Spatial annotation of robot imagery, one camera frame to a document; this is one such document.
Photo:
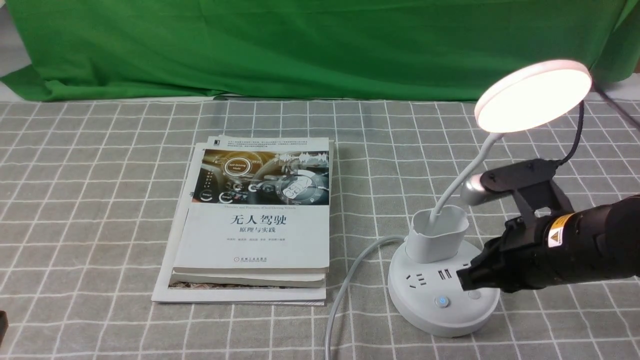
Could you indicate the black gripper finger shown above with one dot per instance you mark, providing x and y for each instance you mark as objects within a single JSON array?
[{"x": 475, "y": 278}]

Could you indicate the thin white magazine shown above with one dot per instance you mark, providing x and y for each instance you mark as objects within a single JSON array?
[{"x": 162, "y": 293}]

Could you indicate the black camera mounting bracket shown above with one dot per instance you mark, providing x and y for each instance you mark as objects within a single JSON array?
[{"x": 531, "y": 185}]

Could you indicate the grey checked tablecloth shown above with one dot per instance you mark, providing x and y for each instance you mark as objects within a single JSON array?
[{"x": 88, "y": 193}]

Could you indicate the white self-driving textbook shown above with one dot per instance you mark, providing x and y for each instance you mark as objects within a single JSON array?
[{"x": 258, "y": 204}]

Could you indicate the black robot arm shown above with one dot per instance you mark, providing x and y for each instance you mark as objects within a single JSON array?
[{"x": 597, "y": 244}]

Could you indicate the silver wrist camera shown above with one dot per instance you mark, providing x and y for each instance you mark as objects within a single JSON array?
[{"x": 474, "y": 194}]

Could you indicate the green backdrop cloth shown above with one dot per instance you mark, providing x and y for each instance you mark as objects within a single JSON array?
[{"x": 415, "y": 50}]

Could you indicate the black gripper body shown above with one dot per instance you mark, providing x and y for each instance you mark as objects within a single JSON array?
[{"x": 521, "y": 258}]

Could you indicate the white round desk lamp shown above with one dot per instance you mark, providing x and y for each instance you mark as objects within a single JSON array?
[{"x": 422, "y": 279}]

